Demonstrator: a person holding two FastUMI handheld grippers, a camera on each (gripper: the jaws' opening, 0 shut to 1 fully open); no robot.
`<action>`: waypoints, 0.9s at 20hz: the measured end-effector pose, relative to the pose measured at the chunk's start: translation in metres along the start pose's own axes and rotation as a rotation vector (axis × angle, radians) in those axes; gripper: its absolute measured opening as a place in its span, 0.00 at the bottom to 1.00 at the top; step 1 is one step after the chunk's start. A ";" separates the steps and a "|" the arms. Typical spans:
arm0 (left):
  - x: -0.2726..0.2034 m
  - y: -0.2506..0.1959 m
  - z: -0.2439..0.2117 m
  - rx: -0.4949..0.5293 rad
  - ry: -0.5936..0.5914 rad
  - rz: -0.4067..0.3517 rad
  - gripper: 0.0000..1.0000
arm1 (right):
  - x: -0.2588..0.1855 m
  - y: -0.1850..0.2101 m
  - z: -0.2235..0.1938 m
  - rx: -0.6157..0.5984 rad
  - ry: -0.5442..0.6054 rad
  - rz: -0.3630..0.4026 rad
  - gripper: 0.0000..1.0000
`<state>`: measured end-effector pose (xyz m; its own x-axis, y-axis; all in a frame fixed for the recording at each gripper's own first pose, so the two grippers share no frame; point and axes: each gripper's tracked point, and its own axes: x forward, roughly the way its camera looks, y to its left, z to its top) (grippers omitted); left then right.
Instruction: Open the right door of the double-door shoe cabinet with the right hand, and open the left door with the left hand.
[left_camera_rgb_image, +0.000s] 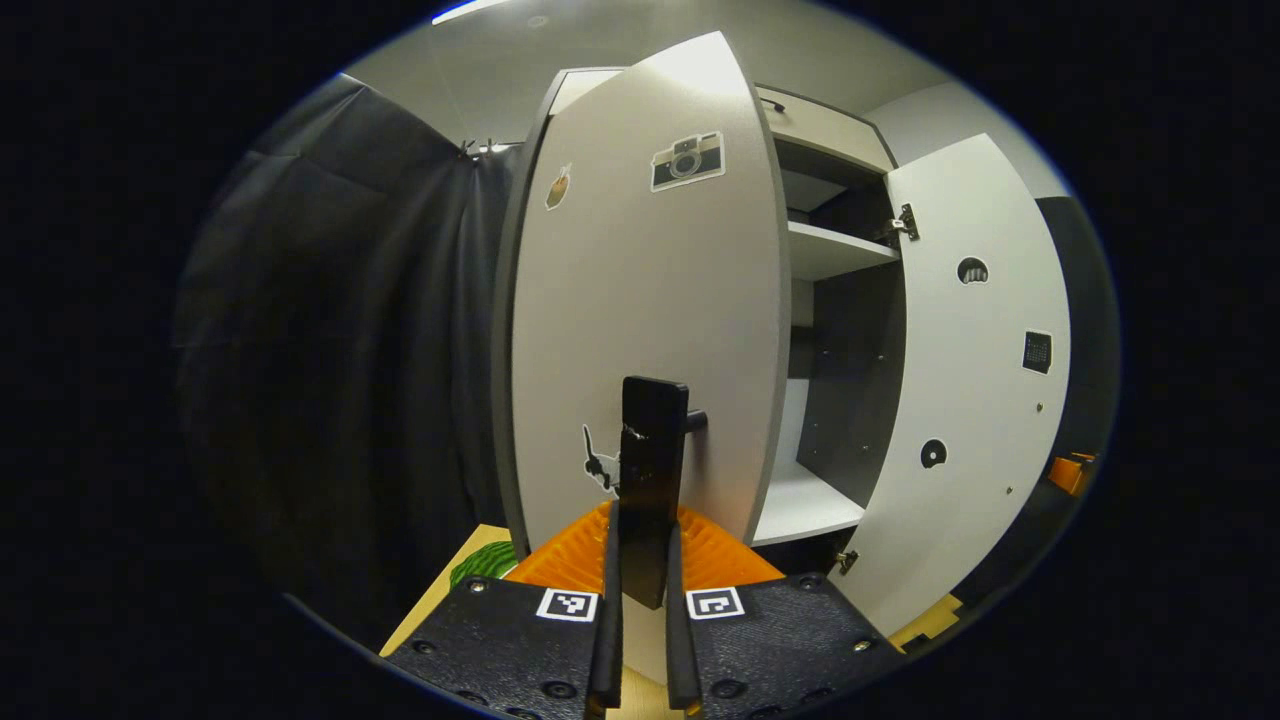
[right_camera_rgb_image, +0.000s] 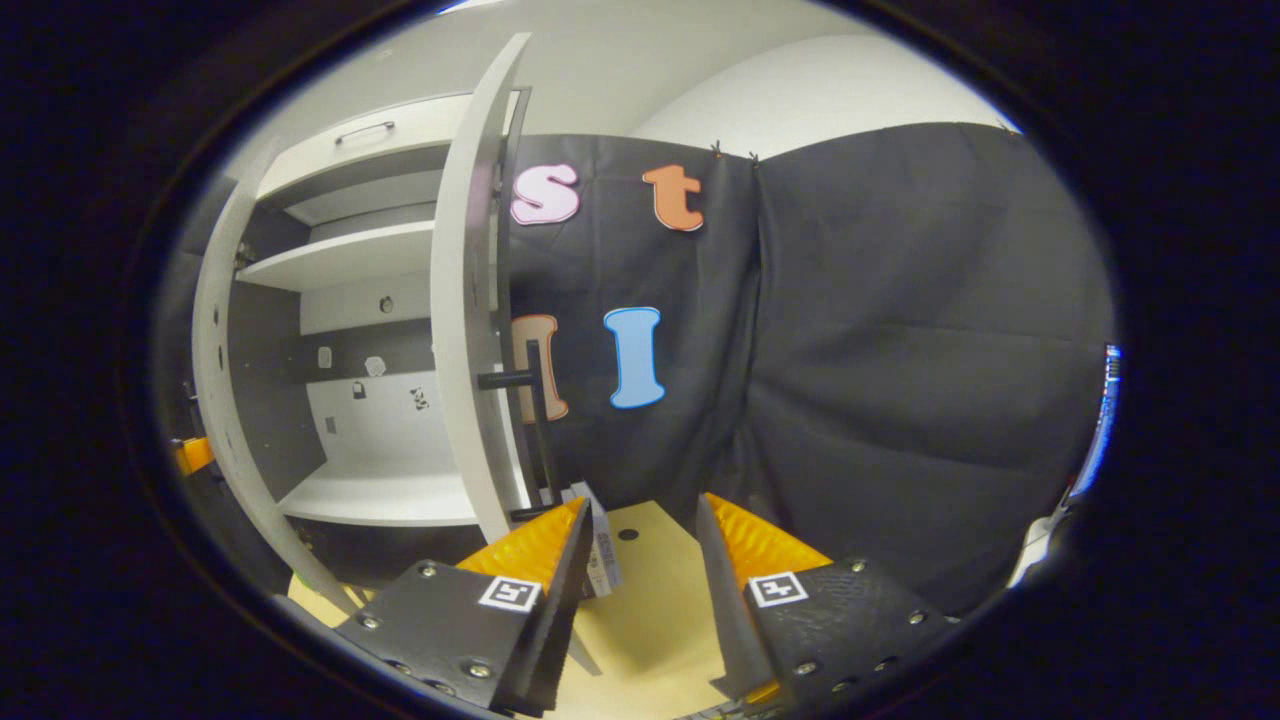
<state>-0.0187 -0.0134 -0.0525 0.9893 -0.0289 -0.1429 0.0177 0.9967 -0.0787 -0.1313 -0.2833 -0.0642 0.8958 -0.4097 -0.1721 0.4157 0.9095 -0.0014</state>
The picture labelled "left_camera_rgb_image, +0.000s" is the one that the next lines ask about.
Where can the metal door hinge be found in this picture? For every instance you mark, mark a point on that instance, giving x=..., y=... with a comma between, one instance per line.
x=845, y=561
x=903, y=223

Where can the grey double-door shoe cabinet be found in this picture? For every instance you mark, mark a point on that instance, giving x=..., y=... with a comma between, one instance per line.
x=850, y=380

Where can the white cabinet bottom shelf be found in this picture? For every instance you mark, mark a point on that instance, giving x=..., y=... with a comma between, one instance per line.
x=805, y=505

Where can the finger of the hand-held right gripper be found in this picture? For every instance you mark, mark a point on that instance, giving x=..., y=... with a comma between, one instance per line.
x=1072, y=472

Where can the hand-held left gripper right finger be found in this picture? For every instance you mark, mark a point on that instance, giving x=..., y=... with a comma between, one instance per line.
x=682, y=650

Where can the green striped toy ball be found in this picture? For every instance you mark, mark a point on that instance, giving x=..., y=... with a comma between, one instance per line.
x=482, y=565

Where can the black backdrop cloth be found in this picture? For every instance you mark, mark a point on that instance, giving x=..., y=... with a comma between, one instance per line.
x=340, y=350

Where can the white cabinet shelf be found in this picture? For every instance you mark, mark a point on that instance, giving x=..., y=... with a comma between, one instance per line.
x=805, y=505
x=830, y=250

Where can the grey cabinet door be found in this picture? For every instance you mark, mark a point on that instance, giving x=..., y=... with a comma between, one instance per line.
x=650, y=280
x=960, y=400

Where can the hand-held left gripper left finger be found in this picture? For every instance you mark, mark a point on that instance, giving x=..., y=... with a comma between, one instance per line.
x=606, y=640

